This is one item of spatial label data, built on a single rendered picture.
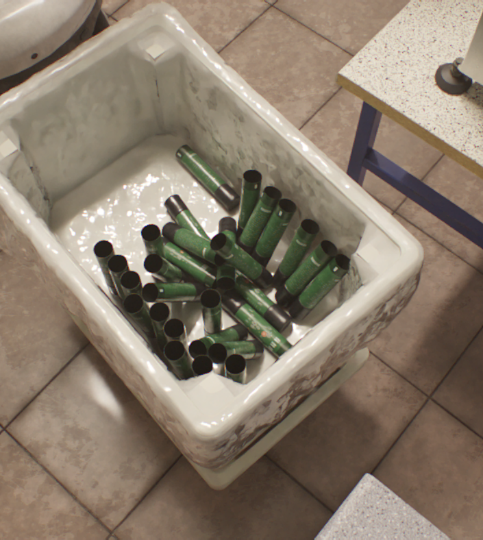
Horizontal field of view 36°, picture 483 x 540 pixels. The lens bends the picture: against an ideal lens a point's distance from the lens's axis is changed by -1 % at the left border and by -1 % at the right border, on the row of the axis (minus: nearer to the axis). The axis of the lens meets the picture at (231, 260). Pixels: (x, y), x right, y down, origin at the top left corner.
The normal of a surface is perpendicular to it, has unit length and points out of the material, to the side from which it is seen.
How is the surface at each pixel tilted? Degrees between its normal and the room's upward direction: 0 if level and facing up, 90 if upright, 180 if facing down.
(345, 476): 0
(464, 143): 0
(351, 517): 0
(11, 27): 34
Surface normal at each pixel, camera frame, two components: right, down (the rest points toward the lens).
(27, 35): 0.47, 0.32
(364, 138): -0.65, 0.69
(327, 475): -0.01, -0.43
